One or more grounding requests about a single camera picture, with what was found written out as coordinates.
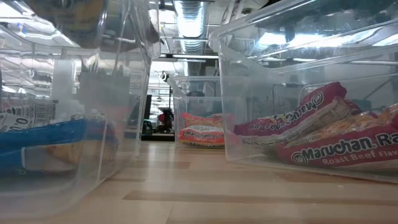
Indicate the red Maruchan ramen pack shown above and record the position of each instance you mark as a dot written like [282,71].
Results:
[342,149]
[295,115]

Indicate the clear plastic bin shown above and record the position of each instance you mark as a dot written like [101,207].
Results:
[180,105]
[124,93]
[248,93]

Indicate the silver ventilation duct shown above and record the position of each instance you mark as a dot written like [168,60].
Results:
[191,25]

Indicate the blue Maruchan ramen pack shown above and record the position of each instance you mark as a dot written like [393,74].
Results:
[71,154]
[37,133]

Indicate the orange Maruchan ramen pack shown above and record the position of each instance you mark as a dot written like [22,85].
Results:
[202,137]
[202,119]

